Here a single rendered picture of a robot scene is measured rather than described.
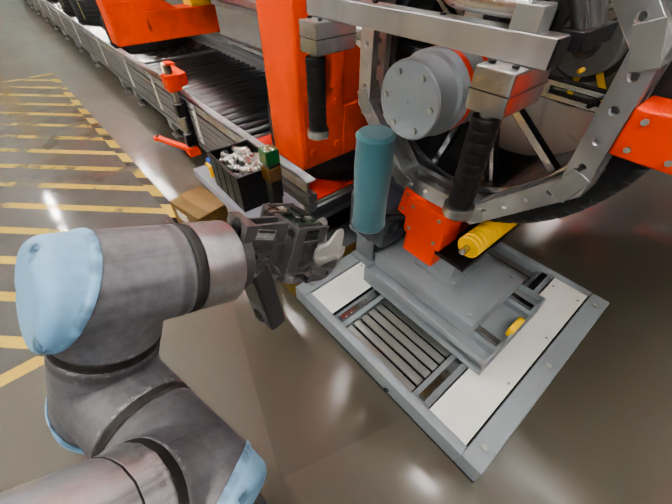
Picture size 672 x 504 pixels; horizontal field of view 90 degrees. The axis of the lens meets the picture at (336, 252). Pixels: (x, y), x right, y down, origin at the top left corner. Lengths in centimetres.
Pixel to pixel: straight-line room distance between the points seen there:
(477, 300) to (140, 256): 99
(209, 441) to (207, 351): 98
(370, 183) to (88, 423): 64
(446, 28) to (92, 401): 54
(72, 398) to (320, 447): 81
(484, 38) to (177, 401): 49
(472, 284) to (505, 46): 83
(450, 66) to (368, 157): 25
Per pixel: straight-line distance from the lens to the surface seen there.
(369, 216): 85
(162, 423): 34
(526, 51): 46
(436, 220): 85
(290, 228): 40
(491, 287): 120
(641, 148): 65
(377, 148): 75
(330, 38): 67
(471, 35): 49
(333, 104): 105
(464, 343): 113
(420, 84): 60
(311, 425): 112
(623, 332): 163
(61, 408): 40
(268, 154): 88
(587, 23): 52
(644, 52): 63
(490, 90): 45
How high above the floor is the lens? 106
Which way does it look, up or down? 44 degrees down
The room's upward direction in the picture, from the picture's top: straight up
